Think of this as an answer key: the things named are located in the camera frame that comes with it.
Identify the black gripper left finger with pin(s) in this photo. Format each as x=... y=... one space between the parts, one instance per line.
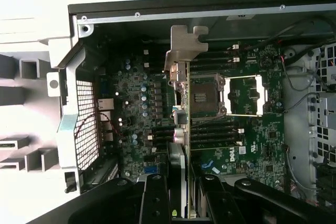
x=92 y=205

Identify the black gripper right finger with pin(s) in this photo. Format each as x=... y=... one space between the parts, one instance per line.
x=275 y=205

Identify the green motherboard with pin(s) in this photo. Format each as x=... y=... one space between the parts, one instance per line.
x=249 y=142

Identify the grey plastic parts rack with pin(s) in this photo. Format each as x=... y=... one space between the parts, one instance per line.
x=34 y=159

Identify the metal socket cover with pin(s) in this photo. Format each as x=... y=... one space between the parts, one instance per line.
x=260 y=98

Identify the metal disk bay cage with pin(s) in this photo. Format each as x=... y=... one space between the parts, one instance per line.
x=325 y=108

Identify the grey open PC case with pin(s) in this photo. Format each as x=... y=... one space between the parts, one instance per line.
x=67 y=98

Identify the CPU socket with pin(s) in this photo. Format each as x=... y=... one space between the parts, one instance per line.
x=203 y=98

